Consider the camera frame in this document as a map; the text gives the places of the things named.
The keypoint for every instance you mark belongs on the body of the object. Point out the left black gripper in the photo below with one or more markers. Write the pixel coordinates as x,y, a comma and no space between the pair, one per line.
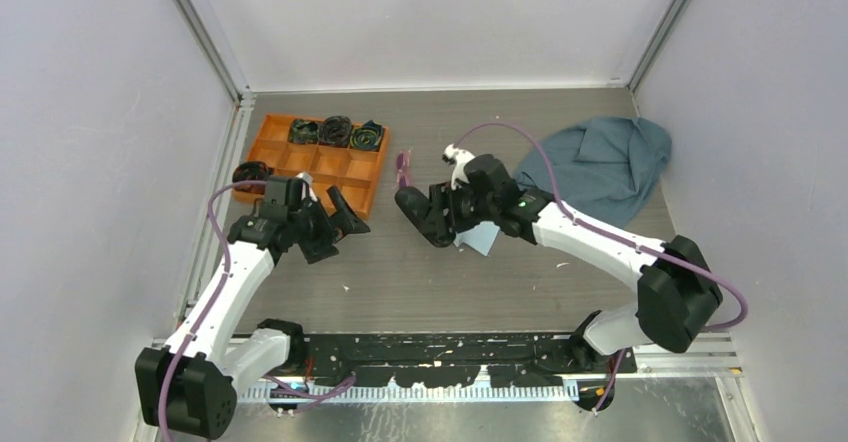
344,219

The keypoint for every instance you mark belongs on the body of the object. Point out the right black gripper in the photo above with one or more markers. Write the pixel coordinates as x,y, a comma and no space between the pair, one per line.
442,197

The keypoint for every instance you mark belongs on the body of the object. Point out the purple sunglasses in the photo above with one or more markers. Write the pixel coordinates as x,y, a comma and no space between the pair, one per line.
402,168

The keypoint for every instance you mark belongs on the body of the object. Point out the light blue cleaning cloth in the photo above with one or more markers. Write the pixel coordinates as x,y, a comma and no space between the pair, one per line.
481,238

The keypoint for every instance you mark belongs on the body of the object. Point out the black glasses case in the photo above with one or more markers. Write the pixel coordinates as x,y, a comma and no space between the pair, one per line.
414,204

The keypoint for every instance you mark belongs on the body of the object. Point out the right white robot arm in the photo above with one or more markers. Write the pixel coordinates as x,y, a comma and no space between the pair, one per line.
674,296

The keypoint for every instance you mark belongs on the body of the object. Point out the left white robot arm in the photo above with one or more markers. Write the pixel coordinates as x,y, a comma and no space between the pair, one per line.
190,385

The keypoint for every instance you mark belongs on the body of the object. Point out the orange compartment tray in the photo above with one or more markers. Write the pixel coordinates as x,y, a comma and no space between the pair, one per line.
357,173

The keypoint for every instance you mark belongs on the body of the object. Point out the green yellow rolled tie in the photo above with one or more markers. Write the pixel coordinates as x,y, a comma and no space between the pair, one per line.
367,137

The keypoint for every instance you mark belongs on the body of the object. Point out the dark brown rolled tie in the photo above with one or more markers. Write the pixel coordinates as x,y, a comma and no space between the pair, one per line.
335,131

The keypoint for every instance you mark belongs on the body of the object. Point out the black orange rolled tie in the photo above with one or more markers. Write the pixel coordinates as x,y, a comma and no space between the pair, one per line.
250,176

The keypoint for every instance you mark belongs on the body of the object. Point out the dark green rolled tie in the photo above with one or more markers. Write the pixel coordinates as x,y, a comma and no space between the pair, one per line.
303,132

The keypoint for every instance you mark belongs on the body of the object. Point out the dark teal cloth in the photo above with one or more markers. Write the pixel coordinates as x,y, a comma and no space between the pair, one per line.
606,167

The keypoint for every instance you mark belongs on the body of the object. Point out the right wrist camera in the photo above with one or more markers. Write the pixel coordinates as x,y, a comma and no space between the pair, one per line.
457,158

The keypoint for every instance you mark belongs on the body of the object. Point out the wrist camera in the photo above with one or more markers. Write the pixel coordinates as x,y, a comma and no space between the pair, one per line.
307,191
457,158

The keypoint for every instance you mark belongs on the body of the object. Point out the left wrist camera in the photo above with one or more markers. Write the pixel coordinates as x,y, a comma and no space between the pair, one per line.
307,191

